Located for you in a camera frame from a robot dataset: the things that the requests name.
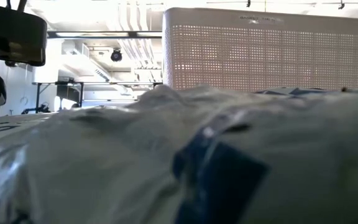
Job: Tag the grey patterned pouch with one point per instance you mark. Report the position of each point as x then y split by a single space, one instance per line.
104 171

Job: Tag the white perforated plastic basket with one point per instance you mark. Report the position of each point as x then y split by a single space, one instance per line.
259 56

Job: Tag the black-legged background table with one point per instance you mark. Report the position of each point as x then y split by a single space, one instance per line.
81 83

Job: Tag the black ceiling spotlight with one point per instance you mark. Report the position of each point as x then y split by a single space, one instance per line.
341 4
248 3

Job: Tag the black dome ceiling camera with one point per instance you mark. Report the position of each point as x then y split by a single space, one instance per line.
116 55

